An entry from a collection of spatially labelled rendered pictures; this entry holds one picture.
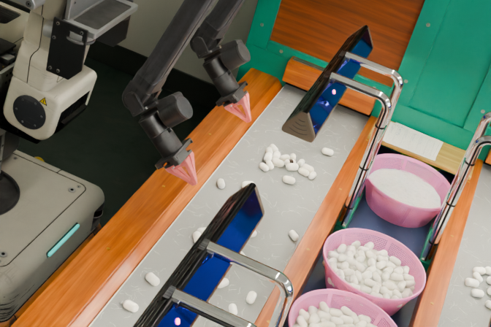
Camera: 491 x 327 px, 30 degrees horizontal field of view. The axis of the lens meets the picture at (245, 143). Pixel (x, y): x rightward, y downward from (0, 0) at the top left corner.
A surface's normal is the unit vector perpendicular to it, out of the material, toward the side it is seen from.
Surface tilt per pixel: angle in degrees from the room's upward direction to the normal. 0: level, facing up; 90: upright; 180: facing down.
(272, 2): 90
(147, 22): 90
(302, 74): 90
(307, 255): 0
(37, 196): 0
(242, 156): 0
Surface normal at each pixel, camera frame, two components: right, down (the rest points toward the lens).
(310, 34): -0.34, 0.43
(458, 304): 0.24, -0.82
